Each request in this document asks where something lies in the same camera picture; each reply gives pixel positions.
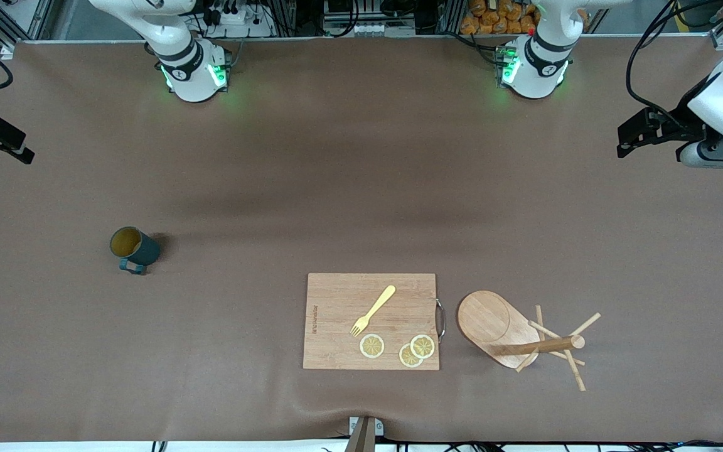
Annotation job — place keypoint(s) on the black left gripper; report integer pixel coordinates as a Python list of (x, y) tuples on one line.
[(677, 130)]

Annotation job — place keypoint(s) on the dark teal cup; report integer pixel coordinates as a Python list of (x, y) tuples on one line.
[(142, 251)]

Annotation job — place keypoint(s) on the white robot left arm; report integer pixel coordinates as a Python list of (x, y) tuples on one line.
[(534, 72)]

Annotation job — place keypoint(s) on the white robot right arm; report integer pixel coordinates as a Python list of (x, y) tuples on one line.
[(189, 75)]

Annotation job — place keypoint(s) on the wooden cup rack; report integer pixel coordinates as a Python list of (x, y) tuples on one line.
[(487, 320)]

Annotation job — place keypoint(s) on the orange packaged goods pile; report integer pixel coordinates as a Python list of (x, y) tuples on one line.
[(499, 22)]

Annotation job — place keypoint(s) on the brown table mat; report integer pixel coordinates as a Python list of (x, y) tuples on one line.
[(211, 326)]

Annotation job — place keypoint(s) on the white power strip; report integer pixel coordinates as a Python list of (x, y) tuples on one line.
[(255, 28)]

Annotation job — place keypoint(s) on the lemon slice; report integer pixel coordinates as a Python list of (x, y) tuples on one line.
[(406, 358), (423, 346), (371, 346)]

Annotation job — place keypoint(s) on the yellow plastic fork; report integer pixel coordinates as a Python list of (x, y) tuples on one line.
[(376, 307)]

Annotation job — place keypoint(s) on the wooden cutting board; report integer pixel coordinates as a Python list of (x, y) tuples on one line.
[(336, 326)]

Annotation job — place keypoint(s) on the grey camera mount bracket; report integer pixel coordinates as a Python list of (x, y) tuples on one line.
[(364, 433)]

